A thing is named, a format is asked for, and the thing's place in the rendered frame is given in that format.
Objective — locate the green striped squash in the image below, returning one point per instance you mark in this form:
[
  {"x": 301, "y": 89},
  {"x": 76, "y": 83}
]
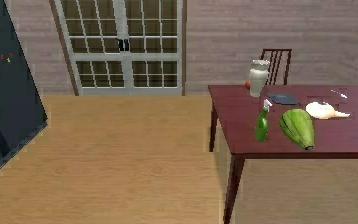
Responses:
[{"x": 298, "y": 128}]

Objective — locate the small silver utensil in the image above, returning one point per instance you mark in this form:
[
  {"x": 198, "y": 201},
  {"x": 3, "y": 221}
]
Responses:
[{"x": 339, "y": 93}]

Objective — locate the black fridge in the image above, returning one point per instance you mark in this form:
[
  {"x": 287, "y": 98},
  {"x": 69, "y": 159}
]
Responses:
[{"x": 10, "y": 100}]

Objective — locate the dark blue flat book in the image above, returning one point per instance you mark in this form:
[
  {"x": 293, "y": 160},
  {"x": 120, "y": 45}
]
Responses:
[{"x": 282, "y": 98}]

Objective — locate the white glazed double door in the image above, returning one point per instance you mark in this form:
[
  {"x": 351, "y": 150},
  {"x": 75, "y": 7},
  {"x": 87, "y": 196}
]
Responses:
[{"x": 127, "y": 63}]

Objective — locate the white ceramic vase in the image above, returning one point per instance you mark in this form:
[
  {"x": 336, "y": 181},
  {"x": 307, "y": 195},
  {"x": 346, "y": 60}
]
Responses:
[{"x": 257, "y": 78}]

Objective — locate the dark red wooden table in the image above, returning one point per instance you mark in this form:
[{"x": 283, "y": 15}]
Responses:
[{"x": 327, "y": 133}]

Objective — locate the green spray bottle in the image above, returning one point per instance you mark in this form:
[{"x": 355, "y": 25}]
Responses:
[{"x": 262, "y": 125}]

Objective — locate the small red round fruit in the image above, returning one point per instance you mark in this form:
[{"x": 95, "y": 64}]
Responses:
[{"x": 247, "y": 85}]

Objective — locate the dark wooden slat chair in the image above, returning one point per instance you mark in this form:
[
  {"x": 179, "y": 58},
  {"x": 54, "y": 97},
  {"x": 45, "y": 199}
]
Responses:
[{"x": 280, "y": 65}]

